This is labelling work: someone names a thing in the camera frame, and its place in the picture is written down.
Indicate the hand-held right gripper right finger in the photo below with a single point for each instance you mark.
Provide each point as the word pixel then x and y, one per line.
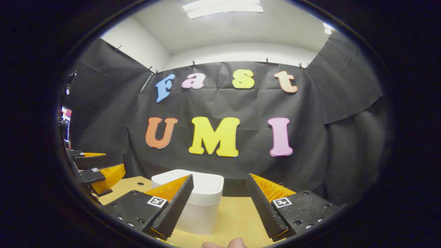
pixel 262 210

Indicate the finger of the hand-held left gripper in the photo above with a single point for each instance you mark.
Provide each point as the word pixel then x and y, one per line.
pixel 88 162
pixel 90 176

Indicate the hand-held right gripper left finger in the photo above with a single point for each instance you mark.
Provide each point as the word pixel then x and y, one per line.
pixel 175 210

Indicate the white desktop garbage bin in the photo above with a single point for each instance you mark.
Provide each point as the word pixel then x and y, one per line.
pixel 206 193

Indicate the wooden desktop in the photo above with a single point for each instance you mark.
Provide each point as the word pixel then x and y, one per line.
pixel 237 217

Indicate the computer monitor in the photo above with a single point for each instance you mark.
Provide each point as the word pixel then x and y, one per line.
pixel 66 120

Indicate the black backdrop cloth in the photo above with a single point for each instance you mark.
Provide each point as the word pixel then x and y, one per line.
pixel 248 103

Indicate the ceiling light panel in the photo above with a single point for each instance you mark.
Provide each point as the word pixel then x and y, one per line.
pixel 222 7

